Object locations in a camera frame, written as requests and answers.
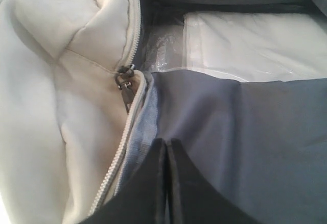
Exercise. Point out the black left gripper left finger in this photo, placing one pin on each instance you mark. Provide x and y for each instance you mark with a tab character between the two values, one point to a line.
143	198

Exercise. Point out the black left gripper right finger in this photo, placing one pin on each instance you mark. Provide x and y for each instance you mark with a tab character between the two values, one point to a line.
191	198

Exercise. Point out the beige fabric duffel bag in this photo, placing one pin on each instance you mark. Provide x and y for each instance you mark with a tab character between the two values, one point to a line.
68	145

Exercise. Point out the clear plastic packet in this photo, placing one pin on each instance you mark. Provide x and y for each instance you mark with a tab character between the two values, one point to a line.
241	46

